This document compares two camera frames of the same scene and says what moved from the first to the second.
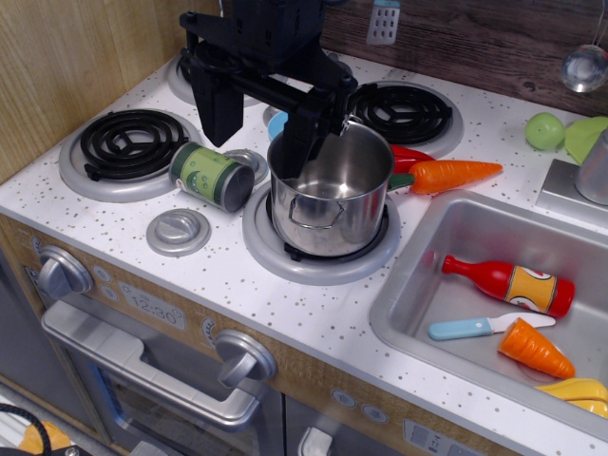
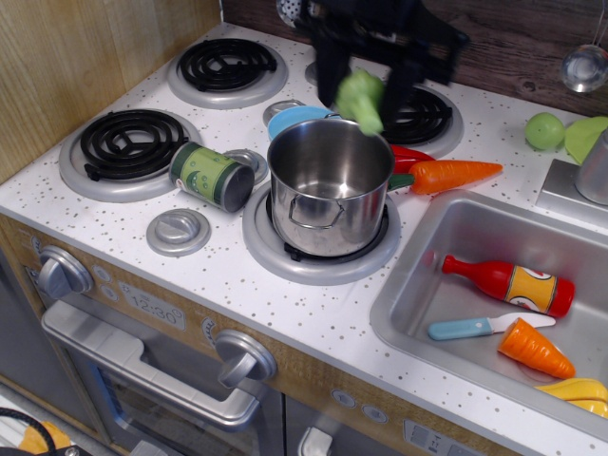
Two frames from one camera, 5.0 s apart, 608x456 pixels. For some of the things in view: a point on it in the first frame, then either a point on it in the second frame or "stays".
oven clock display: (151, 305) stays
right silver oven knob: (243, 358) stays
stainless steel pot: (336, 205) stays
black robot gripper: (279, 40) to (402, 29)
